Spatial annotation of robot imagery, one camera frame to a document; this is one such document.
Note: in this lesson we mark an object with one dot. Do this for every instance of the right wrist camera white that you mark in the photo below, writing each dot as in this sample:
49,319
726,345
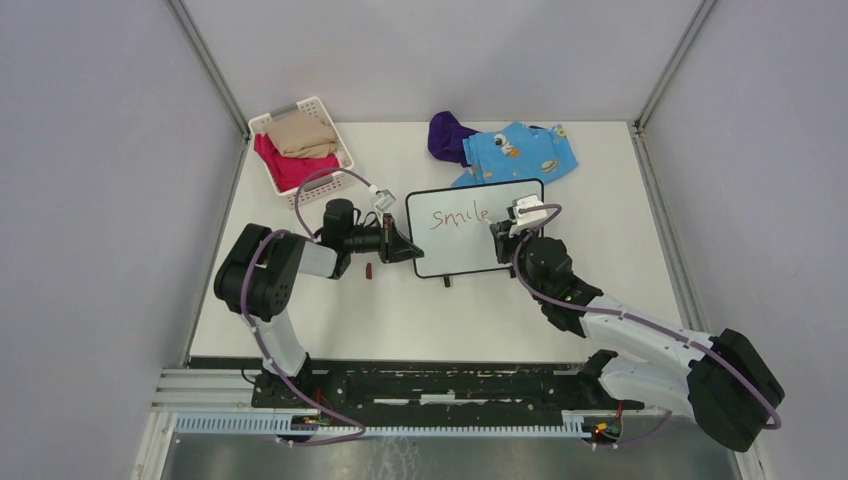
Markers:
531,213

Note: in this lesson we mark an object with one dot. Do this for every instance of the blue patterned cloth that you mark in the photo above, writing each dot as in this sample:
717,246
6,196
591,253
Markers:
517,152

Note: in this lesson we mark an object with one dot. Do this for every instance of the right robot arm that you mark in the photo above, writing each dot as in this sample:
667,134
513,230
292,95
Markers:
721,381

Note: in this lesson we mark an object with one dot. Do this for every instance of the white plastic basket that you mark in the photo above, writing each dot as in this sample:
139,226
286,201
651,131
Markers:
315,185

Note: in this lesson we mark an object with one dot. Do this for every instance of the purple cloth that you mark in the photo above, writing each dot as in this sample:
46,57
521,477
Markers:
446,138

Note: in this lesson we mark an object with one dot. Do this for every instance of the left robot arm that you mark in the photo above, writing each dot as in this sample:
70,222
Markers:
257,277

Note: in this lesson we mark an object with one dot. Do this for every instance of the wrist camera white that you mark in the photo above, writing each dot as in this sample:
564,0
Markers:
531,213
382,200

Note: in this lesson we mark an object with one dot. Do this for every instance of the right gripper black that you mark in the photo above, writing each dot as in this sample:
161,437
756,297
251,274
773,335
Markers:
503,240

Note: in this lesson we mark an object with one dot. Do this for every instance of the beige folded cloth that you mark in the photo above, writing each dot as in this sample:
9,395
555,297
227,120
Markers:
301,135

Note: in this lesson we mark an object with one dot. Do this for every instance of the whiteboard with black frame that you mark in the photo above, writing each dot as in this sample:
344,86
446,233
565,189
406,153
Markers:
447,225

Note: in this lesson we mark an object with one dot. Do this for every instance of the pink cloth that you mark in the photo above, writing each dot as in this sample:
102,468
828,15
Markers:
289,172

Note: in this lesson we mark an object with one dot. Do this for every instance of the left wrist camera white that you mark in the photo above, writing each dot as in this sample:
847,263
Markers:
382,200

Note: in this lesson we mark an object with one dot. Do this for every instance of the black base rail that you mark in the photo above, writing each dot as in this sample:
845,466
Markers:
382,393

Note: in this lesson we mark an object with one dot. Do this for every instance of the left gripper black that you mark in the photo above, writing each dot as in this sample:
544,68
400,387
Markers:
394,246

